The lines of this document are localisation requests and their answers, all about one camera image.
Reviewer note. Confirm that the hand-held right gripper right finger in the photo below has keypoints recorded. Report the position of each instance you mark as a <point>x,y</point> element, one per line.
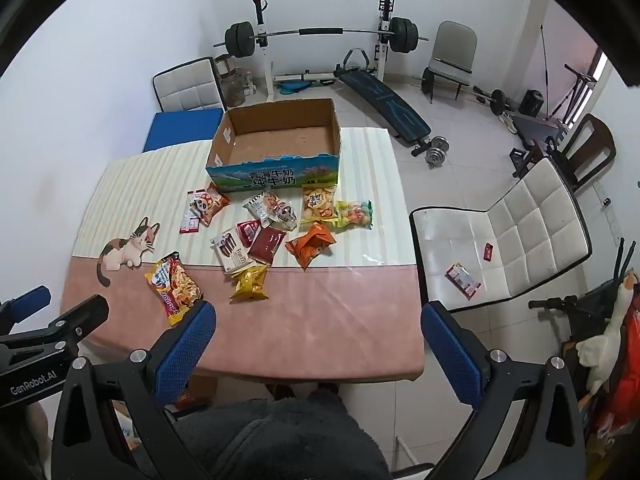
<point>450,355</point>

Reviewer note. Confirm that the white barbell rack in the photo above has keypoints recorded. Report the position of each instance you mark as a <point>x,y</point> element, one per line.
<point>262,60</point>

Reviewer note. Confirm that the white goose plush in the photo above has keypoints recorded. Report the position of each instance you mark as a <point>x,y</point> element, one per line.
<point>607,340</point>

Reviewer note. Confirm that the silver cookie packet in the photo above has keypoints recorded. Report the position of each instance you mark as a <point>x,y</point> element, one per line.
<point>262,202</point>

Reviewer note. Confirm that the clear bag of colourful balls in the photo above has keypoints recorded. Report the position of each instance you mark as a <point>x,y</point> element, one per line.
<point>355,214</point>

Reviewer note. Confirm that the red bag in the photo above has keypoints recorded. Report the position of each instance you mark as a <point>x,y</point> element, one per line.
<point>625,395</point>

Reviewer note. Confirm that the pink and white packet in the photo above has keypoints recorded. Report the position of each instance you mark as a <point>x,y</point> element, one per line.
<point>462,280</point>

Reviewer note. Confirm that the long barbell with black plates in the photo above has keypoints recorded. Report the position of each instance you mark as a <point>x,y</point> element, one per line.
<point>325,31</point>

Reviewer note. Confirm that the blue cushion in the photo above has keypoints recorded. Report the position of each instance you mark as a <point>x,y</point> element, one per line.
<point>180,130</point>

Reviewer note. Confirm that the large white padded chair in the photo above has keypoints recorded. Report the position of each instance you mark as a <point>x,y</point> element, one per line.
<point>520,220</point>

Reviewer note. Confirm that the yellow rice cracker packet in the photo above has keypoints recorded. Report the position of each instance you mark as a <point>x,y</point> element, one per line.
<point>316,204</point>

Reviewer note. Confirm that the orange chips packet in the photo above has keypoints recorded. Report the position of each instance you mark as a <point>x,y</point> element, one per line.
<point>310,243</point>

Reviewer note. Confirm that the black sit-up bench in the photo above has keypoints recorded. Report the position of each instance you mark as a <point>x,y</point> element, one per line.
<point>385,102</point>

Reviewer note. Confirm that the orange panda snack packet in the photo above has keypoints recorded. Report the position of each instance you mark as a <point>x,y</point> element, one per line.
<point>212,204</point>

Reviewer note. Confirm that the brown water jug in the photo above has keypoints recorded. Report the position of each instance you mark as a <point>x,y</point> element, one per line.
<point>235,85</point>

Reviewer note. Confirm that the short barbell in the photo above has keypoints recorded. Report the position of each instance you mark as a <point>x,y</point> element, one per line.
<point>495,99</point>

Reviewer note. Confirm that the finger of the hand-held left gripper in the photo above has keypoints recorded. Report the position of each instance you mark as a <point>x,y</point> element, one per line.
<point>30,301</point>
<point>80,322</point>

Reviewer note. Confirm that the black speaker box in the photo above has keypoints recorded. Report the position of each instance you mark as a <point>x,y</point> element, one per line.
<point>531,102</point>

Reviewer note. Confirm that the orange yellow noodle snack packet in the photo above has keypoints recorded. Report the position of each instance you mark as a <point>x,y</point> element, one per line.
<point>172,282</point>

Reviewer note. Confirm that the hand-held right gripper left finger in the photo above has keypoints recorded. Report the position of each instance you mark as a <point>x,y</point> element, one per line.
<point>185,355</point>

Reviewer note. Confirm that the black low bench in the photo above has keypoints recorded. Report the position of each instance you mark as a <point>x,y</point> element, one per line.
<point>537,130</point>

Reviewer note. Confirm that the grey chair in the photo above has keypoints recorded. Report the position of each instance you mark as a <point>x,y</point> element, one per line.
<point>452,52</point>

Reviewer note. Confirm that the metal dumbbell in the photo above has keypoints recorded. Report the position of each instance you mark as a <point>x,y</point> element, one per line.
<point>437,149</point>

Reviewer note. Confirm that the red and white wrapper strip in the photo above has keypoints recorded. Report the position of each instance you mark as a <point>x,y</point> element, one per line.
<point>190,216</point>

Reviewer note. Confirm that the striped pink cat tablecloth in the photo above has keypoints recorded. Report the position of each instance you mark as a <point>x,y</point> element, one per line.
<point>310,320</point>

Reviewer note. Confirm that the dark red snack packet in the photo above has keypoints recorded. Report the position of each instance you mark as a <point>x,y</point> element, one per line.
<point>265,245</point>

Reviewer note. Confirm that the small white padded chair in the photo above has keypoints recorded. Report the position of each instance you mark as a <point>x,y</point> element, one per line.
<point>187,87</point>

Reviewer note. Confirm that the blue disc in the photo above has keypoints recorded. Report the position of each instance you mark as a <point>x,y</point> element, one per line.
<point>295,86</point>

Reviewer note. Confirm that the printed cardboard box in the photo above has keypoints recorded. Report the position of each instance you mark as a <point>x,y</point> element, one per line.
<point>280,145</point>

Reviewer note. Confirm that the person's dark fleece clothing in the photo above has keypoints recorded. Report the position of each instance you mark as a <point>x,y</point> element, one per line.
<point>275,435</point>

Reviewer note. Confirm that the dark wooden chair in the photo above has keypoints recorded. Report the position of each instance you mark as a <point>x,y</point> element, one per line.
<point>597,142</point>

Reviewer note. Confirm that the small red snack packet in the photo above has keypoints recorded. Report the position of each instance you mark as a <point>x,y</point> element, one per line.
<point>247,232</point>

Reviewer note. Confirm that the white chocolate stick packet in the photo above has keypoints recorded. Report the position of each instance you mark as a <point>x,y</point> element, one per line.
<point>231,251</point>

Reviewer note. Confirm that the metal exercise stand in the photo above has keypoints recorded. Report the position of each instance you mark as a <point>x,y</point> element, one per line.
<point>580,77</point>

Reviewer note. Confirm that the black antennas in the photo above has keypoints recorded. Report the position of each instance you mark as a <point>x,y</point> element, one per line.
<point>622,260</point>

